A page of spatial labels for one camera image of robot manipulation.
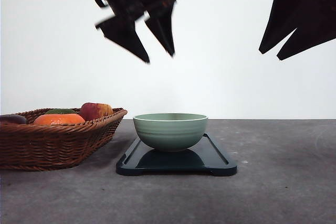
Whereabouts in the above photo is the brown wicker basket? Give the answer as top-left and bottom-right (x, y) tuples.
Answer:
(0, 108), (127, 171)

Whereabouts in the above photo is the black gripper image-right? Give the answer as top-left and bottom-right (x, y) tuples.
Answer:
(259, 0), (336, 60)

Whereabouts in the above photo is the dark purple fruit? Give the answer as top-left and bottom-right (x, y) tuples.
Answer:
(0, 114), (27, 124)

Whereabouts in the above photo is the dark rectangular tray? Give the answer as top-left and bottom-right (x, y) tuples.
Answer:
(116, 133), (237, 176)

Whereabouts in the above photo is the red yellow apple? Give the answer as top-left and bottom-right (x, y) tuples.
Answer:
(79, 102), (113, 121)

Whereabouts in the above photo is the green ceramic bowl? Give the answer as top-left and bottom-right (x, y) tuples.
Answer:
(133, 113), (208, 152)

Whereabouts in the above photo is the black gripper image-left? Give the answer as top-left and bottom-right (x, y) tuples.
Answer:
(95, 0), (175, 63)

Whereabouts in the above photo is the dark green avocado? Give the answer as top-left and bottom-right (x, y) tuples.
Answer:
(45, 109), (76, 114)

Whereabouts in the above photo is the orange tangerine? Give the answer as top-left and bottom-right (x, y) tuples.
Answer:
(34, 113), (85, 125)

